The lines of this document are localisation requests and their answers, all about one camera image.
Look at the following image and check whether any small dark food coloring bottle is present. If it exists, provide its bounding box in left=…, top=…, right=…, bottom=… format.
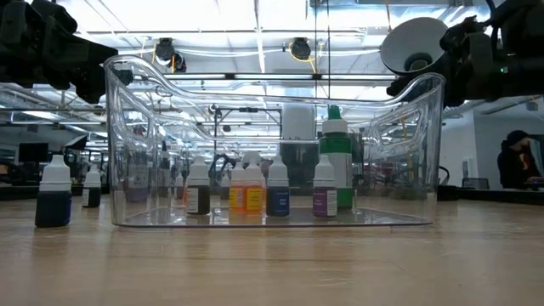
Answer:
left=219, top=173, right=232, bottom=201

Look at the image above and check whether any black ceiling cable reel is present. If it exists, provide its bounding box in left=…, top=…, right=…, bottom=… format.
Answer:
left=153, top=37, right=188, bottom=73
left=290, top=37, right=314, bottom=61

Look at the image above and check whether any large green food coloring bottle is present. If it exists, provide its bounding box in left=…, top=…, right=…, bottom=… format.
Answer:
left=318, top=105, right=354, bottom=210

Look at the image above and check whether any small purple food coloring bottle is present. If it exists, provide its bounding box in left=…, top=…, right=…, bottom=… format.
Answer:
left=312, top=155, right=339, bottom=218

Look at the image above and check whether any small blue food coloring bottle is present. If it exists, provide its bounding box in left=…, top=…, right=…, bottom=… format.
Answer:
left=266, top=155, right=292, bottom=218

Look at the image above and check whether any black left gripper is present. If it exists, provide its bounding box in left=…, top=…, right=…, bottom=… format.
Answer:
left=0, top=0, right=134, bottom=105

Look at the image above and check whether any clear plastic bin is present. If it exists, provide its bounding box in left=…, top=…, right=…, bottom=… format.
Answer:
left=104, top=54, right=446, bottom=228

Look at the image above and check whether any person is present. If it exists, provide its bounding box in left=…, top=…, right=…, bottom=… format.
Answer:
left=496, top=129, right=544, bottom=191

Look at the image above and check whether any small brown food coloring bottle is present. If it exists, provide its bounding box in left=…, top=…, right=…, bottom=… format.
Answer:
left=185, top=155, right=212, bottom=216

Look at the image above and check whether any small navy food coloring bottle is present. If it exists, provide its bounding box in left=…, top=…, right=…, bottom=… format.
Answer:
left=34, top=154, right=73, bottom=229

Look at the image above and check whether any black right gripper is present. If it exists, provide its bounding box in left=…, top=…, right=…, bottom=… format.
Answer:
left=386, top=0, right=544, bottom=108

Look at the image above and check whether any black monitor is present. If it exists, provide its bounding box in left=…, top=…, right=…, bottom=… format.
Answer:
left=17, top=142, right=50, bottom=163

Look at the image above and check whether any small black food coloring bottle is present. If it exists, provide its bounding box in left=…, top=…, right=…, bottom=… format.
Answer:
left=81, top=164, right=103, bottom=209

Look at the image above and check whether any small yellow food coloring bottle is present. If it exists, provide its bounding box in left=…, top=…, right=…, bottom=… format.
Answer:
left=244, top=160, right=265, bottom=213

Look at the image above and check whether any black desk lamp white shade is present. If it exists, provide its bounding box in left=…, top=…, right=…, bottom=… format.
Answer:
left=379, top=15, right=462, bottom=201

